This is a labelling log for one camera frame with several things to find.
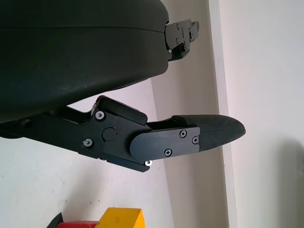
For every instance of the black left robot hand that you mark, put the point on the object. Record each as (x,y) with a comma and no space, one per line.
(71,47)

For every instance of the red wooden block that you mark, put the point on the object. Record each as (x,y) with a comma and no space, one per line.
(76,225)

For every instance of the yellow wooden block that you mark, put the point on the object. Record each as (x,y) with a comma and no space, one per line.
(123,218)

